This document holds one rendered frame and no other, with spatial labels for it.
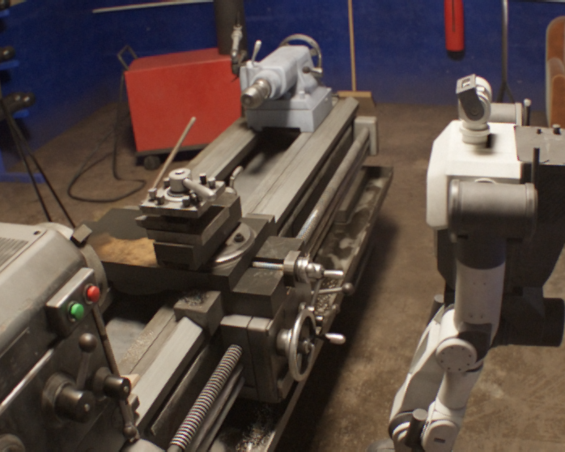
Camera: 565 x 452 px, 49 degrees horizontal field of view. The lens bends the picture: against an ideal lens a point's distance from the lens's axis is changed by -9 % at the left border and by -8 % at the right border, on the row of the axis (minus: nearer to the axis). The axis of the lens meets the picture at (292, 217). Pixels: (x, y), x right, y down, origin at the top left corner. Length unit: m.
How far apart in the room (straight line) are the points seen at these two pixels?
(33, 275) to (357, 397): 1.79
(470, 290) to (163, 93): 3.85
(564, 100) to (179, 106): 2.84
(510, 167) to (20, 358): 0.91
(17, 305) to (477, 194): 0.77
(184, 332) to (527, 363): 1.64
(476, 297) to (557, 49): 4.41
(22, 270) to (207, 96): 3.73
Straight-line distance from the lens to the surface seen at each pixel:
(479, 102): 1.22
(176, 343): 1.68
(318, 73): 3.01
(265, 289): 1.76
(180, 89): 4.77
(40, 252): 1.18
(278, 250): 1.93
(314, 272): 1.78
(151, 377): 1.59
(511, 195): 1.09
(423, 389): 1.60
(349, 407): 2.65
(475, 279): 1.15
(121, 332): 1.97
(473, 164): 1.21
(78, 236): 1.49
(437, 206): 1.25
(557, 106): 5.04
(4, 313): 1.08
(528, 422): 2.61
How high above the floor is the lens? 1.84
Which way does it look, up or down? 27 degrees down
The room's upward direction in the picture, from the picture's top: 6 degrees counter-clockwise
